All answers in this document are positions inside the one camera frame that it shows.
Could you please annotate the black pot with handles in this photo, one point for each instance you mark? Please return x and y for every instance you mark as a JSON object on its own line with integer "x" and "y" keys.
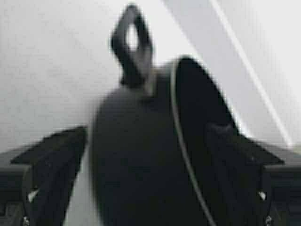
{"x": 150, "y": 163}

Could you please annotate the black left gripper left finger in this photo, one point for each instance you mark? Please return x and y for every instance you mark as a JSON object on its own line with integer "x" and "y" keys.
{"x": 52, "y": 166}

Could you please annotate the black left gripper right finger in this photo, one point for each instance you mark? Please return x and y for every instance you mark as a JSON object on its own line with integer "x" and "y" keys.
{"x": 243, "y": 182}

